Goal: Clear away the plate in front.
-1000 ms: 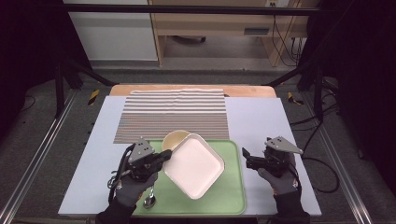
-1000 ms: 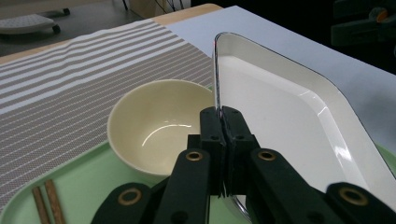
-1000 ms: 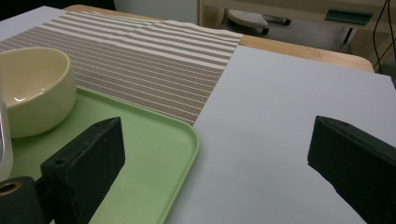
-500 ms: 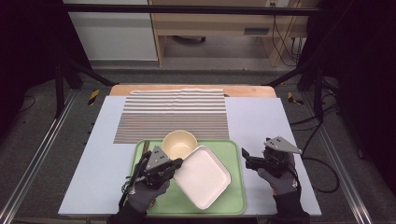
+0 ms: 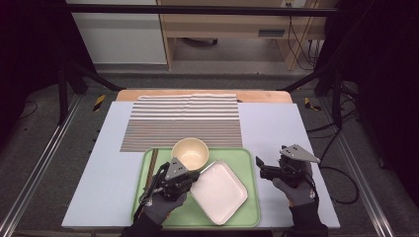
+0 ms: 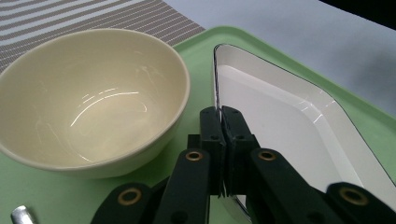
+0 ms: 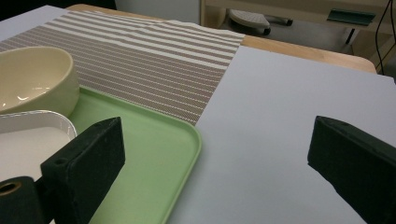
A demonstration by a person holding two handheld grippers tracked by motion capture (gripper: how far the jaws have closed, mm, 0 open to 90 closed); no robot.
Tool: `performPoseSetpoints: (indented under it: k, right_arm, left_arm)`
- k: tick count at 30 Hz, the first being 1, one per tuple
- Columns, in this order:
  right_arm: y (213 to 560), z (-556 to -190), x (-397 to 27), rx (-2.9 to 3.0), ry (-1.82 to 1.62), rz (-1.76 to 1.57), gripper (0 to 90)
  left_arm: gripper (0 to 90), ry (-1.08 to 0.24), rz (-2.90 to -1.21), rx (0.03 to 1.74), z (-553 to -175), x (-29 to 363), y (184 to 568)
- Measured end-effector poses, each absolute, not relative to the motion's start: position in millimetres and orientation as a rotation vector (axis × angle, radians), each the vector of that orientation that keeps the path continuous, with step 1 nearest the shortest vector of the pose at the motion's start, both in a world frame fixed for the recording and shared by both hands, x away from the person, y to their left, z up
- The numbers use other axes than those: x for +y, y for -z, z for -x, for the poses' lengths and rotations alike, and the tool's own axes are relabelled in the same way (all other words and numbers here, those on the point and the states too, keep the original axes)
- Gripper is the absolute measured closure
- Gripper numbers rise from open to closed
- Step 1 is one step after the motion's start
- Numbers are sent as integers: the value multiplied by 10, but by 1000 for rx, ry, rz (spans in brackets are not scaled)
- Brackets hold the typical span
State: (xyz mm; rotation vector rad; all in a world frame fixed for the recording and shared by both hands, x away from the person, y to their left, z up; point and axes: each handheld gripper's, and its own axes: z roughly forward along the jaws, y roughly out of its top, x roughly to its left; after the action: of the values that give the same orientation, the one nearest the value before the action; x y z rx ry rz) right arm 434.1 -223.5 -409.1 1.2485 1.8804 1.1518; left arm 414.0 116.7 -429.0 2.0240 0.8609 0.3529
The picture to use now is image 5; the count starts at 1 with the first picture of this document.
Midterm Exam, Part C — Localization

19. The striped placemat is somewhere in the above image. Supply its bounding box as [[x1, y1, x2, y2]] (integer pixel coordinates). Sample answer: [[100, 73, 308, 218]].
[[120, 93, 244, 153]]

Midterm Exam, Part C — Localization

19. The wooden desk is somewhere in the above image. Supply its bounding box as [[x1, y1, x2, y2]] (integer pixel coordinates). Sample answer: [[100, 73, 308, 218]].
[[157, 0, 340, 72]]

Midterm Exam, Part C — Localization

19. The black floor cable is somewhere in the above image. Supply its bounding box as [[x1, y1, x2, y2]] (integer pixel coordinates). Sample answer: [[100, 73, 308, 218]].
[[305, 108, 360, 158]]

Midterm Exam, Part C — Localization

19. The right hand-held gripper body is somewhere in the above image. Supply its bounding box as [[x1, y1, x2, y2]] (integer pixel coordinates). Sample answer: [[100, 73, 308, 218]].
[[262, 143, 321, 190]]

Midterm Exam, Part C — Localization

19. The dark green desk label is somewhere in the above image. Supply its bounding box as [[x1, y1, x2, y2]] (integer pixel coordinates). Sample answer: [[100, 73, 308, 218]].
[[257, 29, 287, 39]]

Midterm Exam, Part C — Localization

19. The green tray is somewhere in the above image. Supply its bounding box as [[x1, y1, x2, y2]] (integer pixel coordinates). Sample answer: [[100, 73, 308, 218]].
[[130, 147, 261, 229]]

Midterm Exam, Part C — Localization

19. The black curtain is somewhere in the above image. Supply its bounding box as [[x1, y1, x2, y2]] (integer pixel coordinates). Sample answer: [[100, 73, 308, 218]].
[[0, 0, 97, 147], [315, 0, 419, 200]]

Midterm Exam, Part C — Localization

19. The cream square plate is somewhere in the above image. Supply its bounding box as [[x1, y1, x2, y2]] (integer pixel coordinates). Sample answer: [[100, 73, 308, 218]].
[[190, 160, 249, 227]]

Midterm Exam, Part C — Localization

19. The person's left hand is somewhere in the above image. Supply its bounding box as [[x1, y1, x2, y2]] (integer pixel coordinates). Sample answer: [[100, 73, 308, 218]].
[[142, 192, 188, 225]]

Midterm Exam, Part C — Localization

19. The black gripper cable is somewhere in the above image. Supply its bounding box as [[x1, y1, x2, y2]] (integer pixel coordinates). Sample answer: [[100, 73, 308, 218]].
[[307, 166, 361, 218], [132, 162, 171, 222]]

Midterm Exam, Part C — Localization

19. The black metal stand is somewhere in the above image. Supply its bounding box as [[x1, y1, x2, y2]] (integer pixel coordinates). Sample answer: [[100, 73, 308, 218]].
[[279, 63, 344, 130], [57, 61, 124, 126]]

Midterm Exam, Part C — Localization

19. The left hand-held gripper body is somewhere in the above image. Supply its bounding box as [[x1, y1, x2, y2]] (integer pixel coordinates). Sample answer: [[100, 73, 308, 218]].
[[158, 157, 193, 201]]

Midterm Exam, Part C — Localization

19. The aluminium rail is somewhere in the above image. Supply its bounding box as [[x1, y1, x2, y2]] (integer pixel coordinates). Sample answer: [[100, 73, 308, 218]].
[[0, 94, 84, 237], [318, 98, 396, 237]]

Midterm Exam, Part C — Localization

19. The yellow black tape marker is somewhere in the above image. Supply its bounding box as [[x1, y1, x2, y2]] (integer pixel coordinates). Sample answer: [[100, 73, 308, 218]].
[[303, 96, 323, 112], [93, 94, 107, 113]]

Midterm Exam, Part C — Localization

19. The black hanging cable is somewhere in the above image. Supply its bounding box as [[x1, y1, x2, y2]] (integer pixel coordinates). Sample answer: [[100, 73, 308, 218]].
[[288, 15, 325, 71]]

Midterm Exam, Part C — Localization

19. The black metal bar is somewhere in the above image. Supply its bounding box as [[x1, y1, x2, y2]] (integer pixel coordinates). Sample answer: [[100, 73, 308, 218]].
[[65, 3, 340, 18]]

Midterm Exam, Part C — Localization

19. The person's right hand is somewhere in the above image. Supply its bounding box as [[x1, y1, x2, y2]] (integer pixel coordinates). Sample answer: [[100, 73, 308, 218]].
[[272, 177, 318, 207]]

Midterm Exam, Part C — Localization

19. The white cabinet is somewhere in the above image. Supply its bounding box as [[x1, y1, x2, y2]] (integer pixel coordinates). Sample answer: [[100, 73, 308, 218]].
[[65, 0, 168, 65]]

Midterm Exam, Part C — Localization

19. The cream bowl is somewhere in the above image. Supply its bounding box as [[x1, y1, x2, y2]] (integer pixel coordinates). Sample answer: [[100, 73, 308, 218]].
[[171, 137, 210, 173]]

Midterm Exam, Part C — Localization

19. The wooden table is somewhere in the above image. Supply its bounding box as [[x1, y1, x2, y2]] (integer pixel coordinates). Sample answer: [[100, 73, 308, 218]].
[[116, 88, 293, 104]]

